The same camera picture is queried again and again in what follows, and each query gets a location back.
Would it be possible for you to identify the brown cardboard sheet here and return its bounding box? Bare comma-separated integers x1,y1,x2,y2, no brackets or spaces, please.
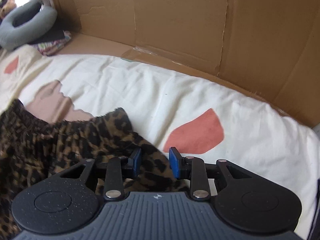
53,0,319,127

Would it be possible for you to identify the floral folded cloth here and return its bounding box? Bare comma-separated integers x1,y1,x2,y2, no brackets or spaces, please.
31,31,72,56

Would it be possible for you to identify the leopard print garment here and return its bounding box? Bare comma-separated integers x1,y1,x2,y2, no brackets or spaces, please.
1,99,187,239

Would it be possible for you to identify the grey neck pillow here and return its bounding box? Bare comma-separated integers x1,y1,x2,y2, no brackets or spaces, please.
1,0,57,50

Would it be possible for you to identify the cream bear print bedsheet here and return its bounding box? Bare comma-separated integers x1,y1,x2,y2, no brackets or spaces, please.
1,45,319,239

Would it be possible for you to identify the small teddy bear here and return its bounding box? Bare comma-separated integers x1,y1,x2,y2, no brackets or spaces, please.
0,0,17,20

